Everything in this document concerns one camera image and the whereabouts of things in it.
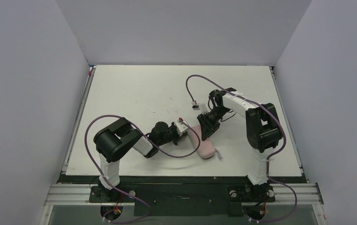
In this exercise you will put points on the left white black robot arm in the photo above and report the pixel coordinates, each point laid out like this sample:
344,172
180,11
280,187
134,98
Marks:
114,142

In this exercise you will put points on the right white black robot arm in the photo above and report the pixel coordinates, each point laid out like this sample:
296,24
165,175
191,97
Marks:
262,129

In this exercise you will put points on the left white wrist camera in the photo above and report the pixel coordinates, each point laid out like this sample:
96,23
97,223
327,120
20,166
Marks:
181,126

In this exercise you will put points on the pink umbrella case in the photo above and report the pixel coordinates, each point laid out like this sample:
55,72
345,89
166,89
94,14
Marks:
206,149

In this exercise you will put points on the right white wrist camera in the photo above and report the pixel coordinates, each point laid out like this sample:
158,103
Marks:
199,107

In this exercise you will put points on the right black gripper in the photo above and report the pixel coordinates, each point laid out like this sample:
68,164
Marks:
209,119

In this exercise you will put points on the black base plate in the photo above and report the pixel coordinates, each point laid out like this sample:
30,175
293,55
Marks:
180,196

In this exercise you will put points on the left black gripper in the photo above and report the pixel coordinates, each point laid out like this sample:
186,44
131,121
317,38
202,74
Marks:
174,135

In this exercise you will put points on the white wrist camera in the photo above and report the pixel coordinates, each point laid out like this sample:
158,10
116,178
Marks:
181,126
199,107

